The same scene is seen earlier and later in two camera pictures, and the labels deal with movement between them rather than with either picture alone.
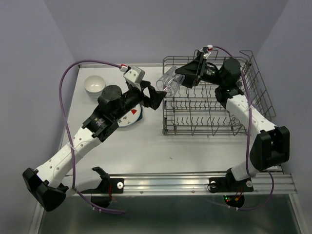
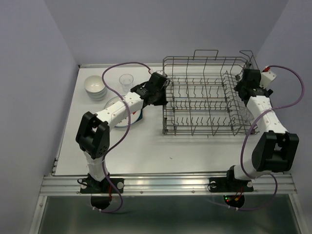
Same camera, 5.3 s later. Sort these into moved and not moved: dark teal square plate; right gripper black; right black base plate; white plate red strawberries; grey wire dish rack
Moved: right gripper black
Not moved: dark teal square plate; right black base plate; grey wire dish rack; white plate red strawberries
